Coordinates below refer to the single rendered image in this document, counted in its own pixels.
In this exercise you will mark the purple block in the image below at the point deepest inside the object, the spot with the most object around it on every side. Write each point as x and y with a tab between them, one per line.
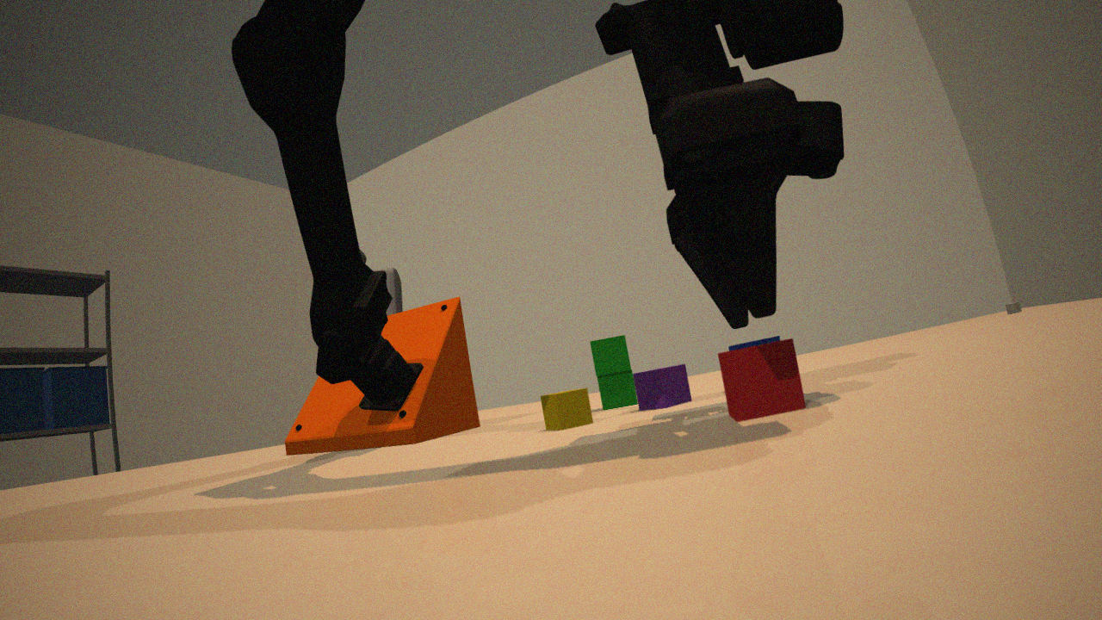
662	388

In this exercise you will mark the olive yellow block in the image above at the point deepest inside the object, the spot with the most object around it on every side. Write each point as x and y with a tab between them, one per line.
566	410

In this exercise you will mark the green block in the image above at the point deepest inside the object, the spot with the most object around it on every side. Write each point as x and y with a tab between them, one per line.
610	355
617	389

